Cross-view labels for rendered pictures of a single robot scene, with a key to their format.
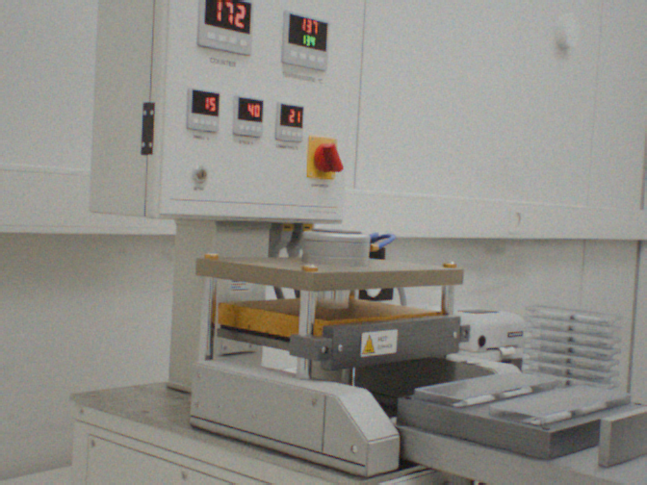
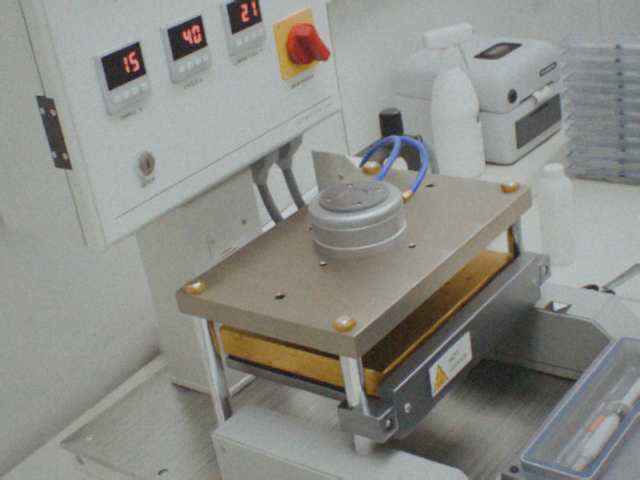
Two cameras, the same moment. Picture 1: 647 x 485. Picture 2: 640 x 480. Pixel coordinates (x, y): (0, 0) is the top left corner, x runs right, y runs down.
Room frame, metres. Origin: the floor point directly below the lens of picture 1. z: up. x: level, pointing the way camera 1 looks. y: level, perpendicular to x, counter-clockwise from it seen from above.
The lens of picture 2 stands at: (0.32, 0.02, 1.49)
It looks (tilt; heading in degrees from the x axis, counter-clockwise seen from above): 25 degrees down; 0
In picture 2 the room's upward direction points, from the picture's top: 10 degrees counter-clockwise
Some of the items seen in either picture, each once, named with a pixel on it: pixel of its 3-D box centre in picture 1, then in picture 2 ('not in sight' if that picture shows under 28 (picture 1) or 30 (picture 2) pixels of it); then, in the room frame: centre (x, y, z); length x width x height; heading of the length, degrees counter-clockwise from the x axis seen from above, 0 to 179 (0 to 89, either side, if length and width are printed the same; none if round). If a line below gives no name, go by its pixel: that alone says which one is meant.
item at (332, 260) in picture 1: (324, 282); (348, 248); (1.17, 0.00, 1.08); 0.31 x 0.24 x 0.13; 138
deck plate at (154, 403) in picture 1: (304, 413); (358, 407); (1.15, 0.01, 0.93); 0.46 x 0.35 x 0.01; 48
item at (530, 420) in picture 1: (562, 411); not in sight; (0.93, -0.24, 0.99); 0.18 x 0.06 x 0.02; 138
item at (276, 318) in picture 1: (338, 300); (373, 278); (1.14, -0.02, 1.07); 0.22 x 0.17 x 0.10; 138
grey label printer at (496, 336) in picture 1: (457, 347); (480, 95); (2.10, -0.30, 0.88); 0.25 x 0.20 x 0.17; 46
